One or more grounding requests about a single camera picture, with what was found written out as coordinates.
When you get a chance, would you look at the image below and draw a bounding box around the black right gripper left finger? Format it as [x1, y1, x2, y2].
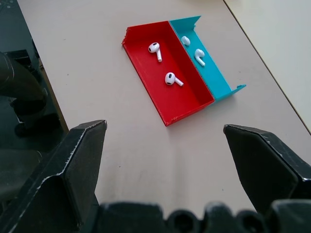
[0, 119, 108, 233]

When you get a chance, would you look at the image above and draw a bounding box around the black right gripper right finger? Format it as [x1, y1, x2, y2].
[223, 124, 311, 213]

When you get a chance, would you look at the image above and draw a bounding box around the blue open tray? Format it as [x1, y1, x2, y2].
[169, 15, 247, 102]

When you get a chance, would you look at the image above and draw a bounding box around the red open tray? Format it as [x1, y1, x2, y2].
[121, 20, 216, 127]

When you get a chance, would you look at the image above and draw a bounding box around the dark rounded shape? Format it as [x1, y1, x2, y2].
[0, 51, 51, 138]

